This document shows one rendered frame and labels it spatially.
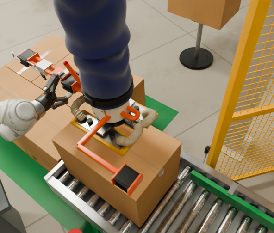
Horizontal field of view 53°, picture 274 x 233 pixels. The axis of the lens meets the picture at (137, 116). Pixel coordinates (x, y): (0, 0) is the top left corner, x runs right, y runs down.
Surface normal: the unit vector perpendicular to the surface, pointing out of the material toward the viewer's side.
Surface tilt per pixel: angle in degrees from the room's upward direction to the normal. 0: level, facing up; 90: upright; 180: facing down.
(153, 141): 0
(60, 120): 0
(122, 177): 0
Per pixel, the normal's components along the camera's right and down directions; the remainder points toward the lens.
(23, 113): 0.59, -0.18
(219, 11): -0.62, 0.63
